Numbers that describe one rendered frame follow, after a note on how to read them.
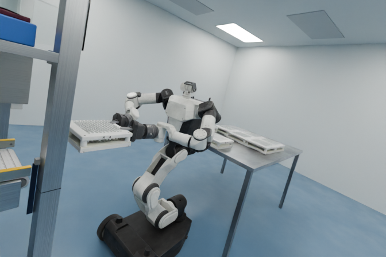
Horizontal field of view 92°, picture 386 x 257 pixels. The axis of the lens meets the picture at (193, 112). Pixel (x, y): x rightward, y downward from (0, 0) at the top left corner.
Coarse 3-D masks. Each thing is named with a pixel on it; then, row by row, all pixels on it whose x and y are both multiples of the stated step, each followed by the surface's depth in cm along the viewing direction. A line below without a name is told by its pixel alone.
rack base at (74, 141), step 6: (72, 138) 85; (78, 138) 87; (72, 144) 83; (78, 144) 81; (90, 144) 83; (96, 144) 85; (102, 144) 86; (108, 144) 88; (114, 144) 90; (120, 144) 93; (126, 144) 96; (84, 150) 80; (90, 150) 82
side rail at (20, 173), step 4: (28, 168) 64; (4, 172) 60; (8, 172) 61; (12, 172) 61; (16, 172) 62; (20, 172) 63; (24, 172) 64; (28, 172) 65; (0, 176) 59; (4, 176) 60; (8, 176) 61; (12, 176) 62; (16, 176) 62; (20, 176) 63; (24, 176) 64; (0, 180) 60; (4, 180) 60
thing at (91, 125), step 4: (84, 124) 90; (88, 124) 92; (92, 124) 93; (96, 124) 95; (100, 124) 96; (104, 124) 99; (108, 124) 99; (88, 128) 86; (92, 128) 88; (96, 128) 89; (100, 128) 91; (104, 128) 92; (108, 128) 92; (112, 128) 94; (116, 128) 95
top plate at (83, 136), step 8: (72, 120) 95; (80, 120) 98; (104, 120) 107; (72, 128) 84; (80, 128) 86; (80, 136) 79; (88, 136) 80; (96, 136) 82; (112, 136) 88; (120, 136) 92; (128, 136) 95
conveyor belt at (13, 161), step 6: (0, 150) 77; (6, 150) 78; (12, 150) 80; (0, 156) 73; (6, 156) 74; (12, 156) 75; (0, 162) 69; (6, 162) 70; (12, 162) 71; (18, 162) 73; (0, 168) 66; (6, 168) 67; (6, 180) 62; (24, 186) 66
